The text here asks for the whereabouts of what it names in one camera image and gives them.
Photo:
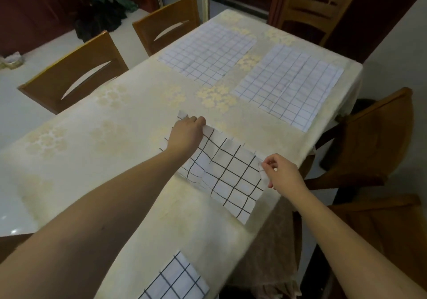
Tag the person's left fingers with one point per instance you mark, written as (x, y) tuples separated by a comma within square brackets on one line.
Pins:
[(196, 120)]

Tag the dark green bag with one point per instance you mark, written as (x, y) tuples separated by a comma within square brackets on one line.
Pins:
[(100, 15)]

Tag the person's right hand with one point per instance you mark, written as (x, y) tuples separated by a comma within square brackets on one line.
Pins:
[(285, 175)]

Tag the white black-checked cloth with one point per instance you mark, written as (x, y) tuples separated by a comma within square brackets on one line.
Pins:
[(223, 172), (175, 280)]

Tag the person's left hand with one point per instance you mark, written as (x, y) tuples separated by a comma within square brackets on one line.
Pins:
[(184, 134)]

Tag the small clutter pile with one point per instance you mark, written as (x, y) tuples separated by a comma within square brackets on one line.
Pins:
[(11, 60)]

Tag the person's left forearm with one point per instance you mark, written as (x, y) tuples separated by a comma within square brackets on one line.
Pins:
[(86, 225)]

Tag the cream floral tablecloth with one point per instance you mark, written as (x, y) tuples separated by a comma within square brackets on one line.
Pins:
[(140, 135)]

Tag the person's right thumb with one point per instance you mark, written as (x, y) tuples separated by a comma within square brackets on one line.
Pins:
[(268, 168)]

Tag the brown wooden chair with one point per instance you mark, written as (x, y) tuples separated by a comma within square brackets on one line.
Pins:
[(315, 6), (363, 141), (75, 73), (168, 23), (373, 242)]

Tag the white fine-grid cloth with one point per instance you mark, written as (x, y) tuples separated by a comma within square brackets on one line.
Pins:
[(290, 85), (208, 53)]

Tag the person's right forearm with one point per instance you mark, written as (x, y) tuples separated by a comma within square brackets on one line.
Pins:
[(350, 242)]

